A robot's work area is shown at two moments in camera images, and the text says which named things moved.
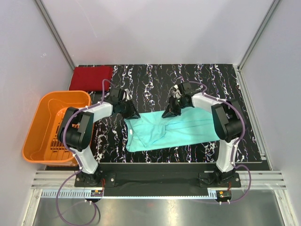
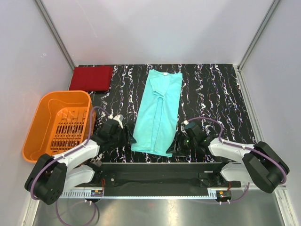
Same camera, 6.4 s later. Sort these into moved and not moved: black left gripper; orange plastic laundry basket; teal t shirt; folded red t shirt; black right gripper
Moved: black right gripper; black left gripper; teal t shirt
Not moved: orange plastic laundry basket; folded red t shirt
